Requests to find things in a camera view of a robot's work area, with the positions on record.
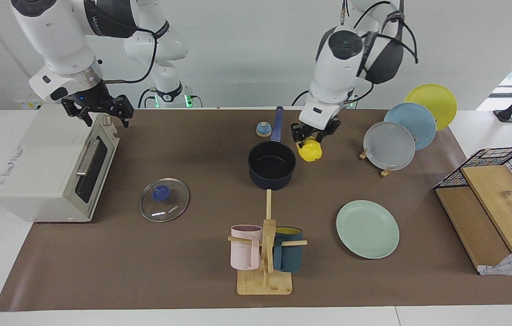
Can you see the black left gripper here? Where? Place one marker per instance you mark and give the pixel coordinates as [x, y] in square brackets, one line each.
[312, 131]

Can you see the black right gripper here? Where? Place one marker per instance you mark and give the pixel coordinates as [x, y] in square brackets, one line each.
[95, 99]

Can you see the glass lid blue knob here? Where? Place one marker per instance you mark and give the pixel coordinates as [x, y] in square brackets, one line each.
[164, 201]

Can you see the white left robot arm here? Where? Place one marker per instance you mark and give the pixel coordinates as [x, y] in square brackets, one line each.
[337, 68]

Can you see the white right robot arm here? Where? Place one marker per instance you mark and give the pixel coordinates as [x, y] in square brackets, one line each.
[61, 40]

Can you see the grey plate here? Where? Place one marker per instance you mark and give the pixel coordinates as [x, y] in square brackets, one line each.
[389, 146]

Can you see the wooden plate rack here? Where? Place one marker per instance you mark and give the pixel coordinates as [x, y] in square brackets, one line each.
[386, 172]

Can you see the blue plate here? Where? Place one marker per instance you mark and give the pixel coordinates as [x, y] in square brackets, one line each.
[412, 122]

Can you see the green plate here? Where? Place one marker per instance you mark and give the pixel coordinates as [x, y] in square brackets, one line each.
[367, 229]

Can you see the yellow plate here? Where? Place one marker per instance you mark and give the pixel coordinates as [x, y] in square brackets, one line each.
[432, 99]

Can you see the navy blue saucepan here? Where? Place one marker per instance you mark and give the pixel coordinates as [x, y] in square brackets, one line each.
[272, 165]

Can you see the small blue wooden bell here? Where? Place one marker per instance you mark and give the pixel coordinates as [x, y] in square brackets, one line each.
[263, 130]

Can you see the white toaster oven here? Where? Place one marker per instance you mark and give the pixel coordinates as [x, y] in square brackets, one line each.
[43, 172]

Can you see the teal mug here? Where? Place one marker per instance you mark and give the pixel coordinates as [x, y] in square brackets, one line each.
[290, 256]

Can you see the pink mug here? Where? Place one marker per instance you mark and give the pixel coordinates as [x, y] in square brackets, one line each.
[242, 253]

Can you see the wooden mug rack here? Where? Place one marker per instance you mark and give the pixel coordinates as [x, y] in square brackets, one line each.
[265, 284]

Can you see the brown table mat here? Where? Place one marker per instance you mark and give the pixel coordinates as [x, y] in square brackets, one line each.
[170, 253]

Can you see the brown wooden board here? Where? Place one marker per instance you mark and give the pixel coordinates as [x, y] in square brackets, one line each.
[469, 226]

